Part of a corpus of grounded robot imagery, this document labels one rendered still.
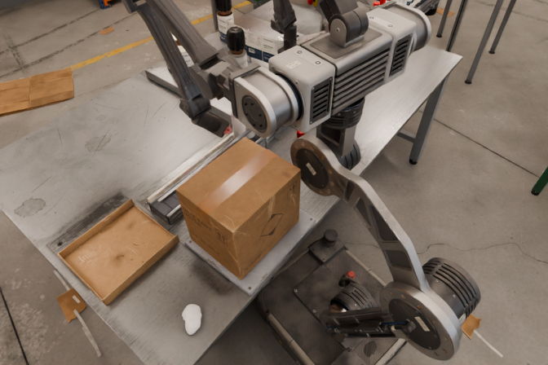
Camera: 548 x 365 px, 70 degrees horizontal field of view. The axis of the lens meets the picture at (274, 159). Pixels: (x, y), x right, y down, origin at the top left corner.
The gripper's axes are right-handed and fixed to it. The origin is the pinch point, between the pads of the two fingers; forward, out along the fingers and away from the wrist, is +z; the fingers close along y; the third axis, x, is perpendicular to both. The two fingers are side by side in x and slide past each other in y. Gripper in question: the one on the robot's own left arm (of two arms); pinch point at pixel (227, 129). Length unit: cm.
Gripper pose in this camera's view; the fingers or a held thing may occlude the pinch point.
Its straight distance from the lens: 153.7
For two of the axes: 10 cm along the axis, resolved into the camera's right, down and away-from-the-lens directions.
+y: -7.7, -4.4, 4.6
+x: -4.7, 8.8, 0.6
